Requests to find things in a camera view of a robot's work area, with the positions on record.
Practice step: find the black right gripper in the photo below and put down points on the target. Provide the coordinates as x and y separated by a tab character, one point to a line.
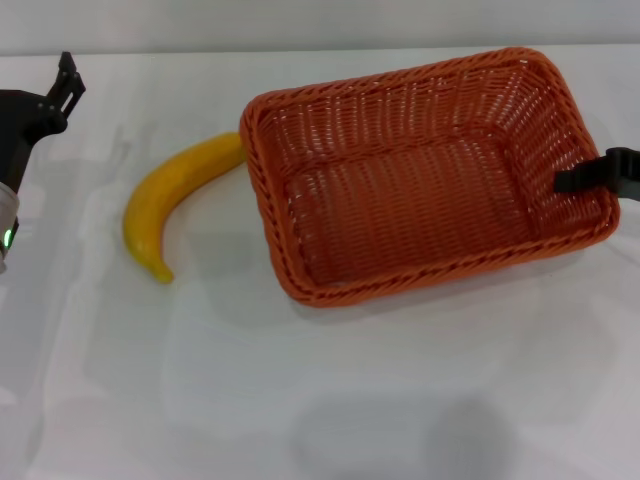
627	172

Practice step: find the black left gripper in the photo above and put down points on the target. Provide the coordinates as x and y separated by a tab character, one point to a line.
22	125

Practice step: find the yellow banana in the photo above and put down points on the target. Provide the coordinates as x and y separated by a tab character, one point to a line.
165	185

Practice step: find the orange woven rectangular basket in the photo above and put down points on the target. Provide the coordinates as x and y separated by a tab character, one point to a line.
400	200

